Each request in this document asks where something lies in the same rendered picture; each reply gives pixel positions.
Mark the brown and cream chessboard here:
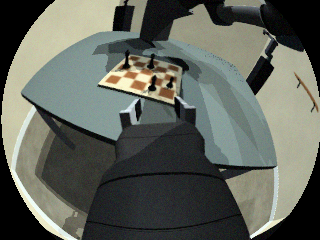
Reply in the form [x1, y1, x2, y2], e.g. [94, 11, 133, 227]
[98, 54, 182, 106]

